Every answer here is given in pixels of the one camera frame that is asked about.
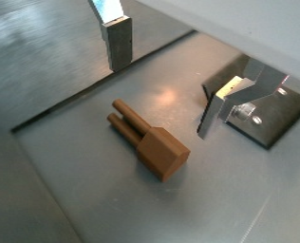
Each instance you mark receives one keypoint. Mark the black curved fixture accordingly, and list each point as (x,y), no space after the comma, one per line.
(268,116)

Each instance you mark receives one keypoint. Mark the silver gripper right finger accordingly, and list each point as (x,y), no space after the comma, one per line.
(258,82)

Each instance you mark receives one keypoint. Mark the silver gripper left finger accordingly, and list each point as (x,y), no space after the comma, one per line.
(117,31)

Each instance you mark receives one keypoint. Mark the brown three prong object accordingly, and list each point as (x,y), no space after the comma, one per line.
(159,151)

